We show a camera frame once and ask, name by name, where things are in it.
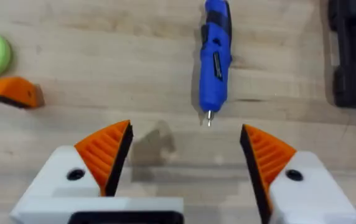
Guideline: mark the blue electric screwdriver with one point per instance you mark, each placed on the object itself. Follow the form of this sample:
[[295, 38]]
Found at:
[[214, 62]]

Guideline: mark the orange ribbed wedge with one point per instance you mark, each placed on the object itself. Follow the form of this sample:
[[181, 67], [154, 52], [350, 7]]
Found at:
[[13, 92]]

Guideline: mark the black tool case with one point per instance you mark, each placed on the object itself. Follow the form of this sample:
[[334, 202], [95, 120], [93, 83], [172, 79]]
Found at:
[[353, 53]]

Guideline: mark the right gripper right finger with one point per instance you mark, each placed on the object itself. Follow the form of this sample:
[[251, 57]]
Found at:
[[293, 186]]

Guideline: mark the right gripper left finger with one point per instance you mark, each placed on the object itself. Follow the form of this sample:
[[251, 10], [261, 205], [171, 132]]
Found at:
[[81, 174]]

